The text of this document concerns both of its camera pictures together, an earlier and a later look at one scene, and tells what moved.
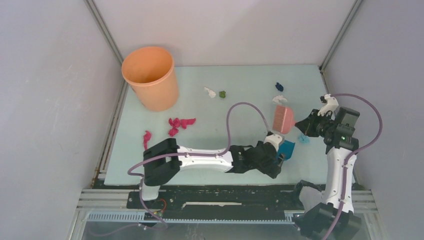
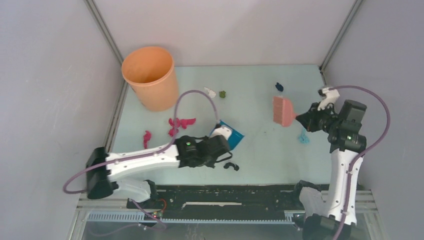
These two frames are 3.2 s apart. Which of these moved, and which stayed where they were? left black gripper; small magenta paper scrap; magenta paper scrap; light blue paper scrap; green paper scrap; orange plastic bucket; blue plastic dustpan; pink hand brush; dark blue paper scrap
Moved: blue plastic dustpan; left black gripper; pink hand brush
Stayed: dark blue paper scrap; green paper scrap; light blue paper scrap; magenta paper scrap; small magenta paper scrap; orange plastic bucket
